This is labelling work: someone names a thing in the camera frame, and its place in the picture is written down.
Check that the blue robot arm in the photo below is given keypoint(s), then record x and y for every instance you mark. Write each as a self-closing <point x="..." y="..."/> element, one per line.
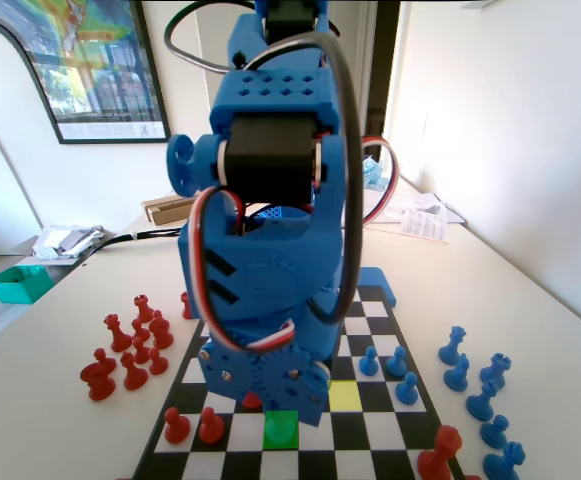
<point x="275" y="107"/>

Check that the blue plastic chess pawn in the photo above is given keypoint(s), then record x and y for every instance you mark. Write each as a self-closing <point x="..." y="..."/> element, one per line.
<point x="396" y="362"/>
<point x="407" y="391"/>
<point x="369" y="362"/>

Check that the blue plastic chess queen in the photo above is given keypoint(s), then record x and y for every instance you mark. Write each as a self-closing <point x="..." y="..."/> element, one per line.
<point x="452" y="347"/>

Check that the blue plastic chess bishop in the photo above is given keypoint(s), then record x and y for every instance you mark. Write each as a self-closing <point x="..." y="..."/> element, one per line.
<point x="482" y="402"/>
<point x="505" y="462"/>

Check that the blue plastic chess rook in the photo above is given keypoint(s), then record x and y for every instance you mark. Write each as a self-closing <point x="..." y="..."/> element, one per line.
<point x="495" y="372"/>

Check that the black and white chessboard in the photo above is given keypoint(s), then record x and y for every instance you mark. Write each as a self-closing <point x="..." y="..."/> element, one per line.
<point x="370" y="440"/>

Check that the long cardboard box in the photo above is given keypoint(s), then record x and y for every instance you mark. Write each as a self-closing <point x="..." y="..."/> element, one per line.
<point x="162" y="210"/>

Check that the blue patterned crumpled packet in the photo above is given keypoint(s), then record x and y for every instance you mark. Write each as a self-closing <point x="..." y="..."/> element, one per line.
<point x="374" y="175"/>

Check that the printed paper sheet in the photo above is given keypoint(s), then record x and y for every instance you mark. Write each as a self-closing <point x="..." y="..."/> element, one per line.
<point x="425" y="225"/>

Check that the white door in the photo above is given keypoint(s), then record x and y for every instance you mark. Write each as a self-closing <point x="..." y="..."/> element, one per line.
<point x="202" y="110"/>

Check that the white paper sheets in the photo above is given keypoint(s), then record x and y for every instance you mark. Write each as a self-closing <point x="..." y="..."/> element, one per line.
<point x="451" y="212"/>

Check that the crumpled wrapper pile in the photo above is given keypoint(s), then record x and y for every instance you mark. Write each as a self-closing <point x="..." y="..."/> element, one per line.
<point x="65" y="242"/>

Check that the green plastic bin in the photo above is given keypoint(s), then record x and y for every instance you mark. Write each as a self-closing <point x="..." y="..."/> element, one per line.
<point x="20" y="290"/>

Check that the black framed poster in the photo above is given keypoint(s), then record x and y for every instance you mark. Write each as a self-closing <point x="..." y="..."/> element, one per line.
<point x="105" y="65"/>

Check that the white arched board dark edge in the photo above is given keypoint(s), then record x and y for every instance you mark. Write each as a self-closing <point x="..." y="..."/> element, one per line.
<point x="0" y="75"/>

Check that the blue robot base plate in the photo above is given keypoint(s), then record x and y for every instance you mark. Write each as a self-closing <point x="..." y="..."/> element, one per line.
<point x="376" y="280"/>

